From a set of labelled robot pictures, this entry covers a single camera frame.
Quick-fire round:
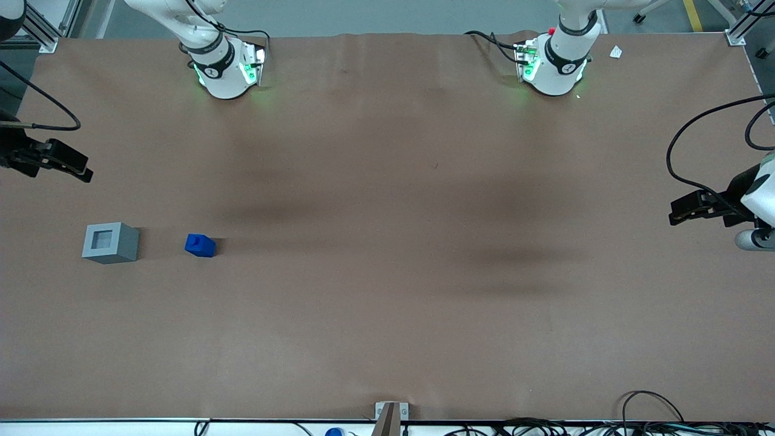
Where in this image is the brown table cover mat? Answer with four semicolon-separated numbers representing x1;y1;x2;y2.
0;30;775;423

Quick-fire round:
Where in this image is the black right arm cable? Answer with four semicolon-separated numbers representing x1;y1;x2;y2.
0;59;82;132

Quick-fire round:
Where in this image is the tangled black cable bundle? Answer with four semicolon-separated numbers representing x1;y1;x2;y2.
445;417;775;436

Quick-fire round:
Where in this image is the aluminium frame post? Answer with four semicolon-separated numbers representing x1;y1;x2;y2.
725;0;775;47
23;0;82;54

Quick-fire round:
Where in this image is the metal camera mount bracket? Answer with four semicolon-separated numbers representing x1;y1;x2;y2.
374;401;409;436

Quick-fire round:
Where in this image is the gray square base block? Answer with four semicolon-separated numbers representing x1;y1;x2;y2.
82;222;140;265

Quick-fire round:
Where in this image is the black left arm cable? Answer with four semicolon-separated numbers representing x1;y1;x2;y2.
666;95;775;210

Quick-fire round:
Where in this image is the black looped floor cable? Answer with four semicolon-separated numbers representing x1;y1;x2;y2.
621;390;686;424

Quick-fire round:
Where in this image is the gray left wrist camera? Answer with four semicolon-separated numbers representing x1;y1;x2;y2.
734;228;775;251

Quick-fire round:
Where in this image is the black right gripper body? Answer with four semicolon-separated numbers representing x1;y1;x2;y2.
0;128;49;179

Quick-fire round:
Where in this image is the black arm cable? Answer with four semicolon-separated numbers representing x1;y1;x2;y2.
666;95;775;210
0;59;82;132

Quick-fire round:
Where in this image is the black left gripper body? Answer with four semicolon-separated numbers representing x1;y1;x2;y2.
719;163;759;227

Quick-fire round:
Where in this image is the blue plastic part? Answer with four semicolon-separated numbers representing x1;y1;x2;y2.
185;234;217;259

